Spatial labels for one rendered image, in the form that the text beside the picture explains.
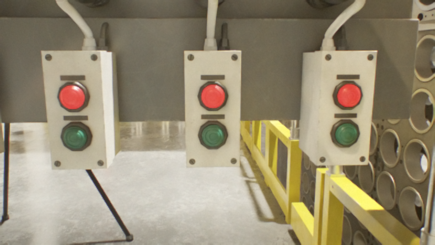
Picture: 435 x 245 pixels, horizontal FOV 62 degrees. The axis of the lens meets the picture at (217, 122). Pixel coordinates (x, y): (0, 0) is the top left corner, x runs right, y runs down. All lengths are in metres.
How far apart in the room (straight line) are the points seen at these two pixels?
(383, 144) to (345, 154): 2.18
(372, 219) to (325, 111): 0.50
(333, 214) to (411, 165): 1.29
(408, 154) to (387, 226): 1.56
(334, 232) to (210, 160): 0.83
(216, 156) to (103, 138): 0.15
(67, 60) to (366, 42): 0.42
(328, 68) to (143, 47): 0.26
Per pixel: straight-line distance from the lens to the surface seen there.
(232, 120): 0.46
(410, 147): 2.41
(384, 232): 0.90
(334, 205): 1.22
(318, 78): 0.49
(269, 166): 2.14
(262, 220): 1.77
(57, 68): 0.48
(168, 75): 0.55
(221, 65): 0.45
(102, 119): 0.47
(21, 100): 0.61
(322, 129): 0.49
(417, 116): 2.40
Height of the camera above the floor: 0.76
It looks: 11 degrees down
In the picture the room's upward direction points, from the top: straight up
